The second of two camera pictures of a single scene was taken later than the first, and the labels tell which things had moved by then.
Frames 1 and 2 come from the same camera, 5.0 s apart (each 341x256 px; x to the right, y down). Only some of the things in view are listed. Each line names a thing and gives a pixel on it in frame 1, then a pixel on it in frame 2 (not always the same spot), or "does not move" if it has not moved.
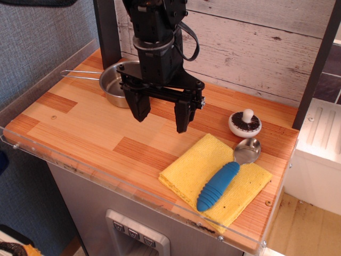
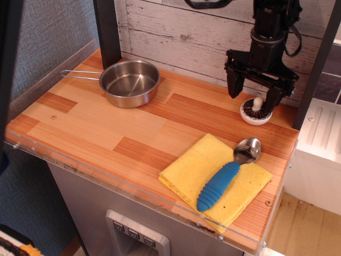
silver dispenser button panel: [128, 237] does not move
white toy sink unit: [314, 170] does not move
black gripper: [161, 71] -> [264, 63]
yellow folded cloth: [187, 176] does not move
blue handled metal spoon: [246, 151] does not move
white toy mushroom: [244, 124] -> [252, 111]
